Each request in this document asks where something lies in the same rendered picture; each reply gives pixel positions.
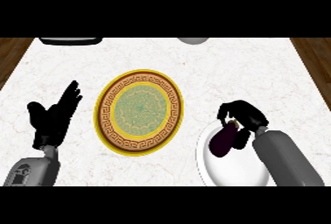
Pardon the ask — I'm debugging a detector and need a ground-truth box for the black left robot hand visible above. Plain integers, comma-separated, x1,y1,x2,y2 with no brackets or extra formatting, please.
26,80,85,151

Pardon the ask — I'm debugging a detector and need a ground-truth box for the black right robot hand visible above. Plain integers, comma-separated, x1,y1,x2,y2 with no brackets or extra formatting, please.
216,100,271,151

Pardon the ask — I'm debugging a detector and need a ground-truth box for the dark purple eggplant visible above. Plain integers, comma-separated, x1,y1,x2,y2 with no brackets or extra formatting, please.
209,118,244,158

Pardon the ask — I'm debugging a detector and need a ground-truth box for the white plate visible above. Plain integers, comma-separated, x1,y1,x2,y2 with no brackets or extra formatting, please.
195,118,272,187

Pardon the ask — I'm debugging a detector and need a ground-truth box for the yellow patterned plate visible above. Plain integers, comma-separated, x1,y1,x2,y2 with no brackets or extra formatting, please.
94,68,185,158

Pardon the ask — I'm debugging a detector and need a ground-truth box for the grey round object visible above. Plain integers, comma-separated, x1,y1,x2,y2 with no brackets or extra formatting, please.
176,37,212,46

